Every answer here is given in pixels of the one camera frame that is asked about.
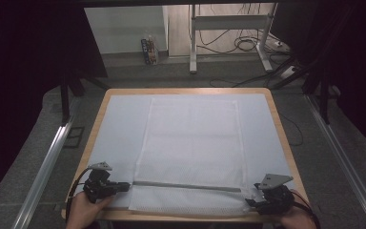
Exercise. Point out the aluminium floor rail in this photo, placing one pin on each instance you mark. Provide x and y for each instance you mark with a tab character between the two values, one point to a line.
41	178
343	159

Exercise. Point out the white desk frame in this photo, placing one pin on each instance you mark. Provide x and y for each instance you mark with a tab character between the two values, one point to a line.
228	22

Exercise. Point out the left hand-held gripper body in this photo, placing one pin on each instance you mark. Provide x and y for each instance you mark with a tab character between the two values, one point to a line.
97	187

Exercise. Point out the pale table mat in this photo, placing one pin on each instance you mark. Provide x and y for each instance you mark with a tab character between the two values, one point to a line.
120	133

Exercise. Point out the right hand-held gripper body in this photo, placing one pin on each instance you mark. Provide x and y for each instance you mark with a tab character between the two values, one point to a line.
276	200

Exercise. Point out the white power strip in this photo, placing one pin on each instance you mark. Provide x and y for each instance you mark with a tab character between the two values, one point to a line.
288	72

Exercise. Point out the white mesh laundry bag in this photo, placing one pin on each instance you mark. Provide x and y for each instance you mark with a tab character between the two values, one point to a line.
190	152

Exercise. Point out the black metal stand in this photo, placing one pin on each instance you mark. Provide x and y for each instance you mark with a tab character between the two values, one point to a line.
324	101
65	101

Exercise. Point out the clear pack of bottles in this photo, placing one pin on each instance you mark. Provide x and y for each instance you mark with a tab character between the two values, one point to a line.
149	51

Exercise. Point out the person's right hand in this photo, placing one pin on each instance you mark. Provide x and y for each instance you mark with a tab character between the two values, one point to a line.
297	219

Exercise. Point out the person's left hand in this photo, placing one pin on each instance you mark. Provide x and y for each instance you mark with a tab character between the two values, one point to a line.
84	211

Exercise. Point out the black frame on floor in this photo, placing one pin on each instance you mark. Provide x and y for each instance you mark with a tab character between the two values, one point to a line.
74	137

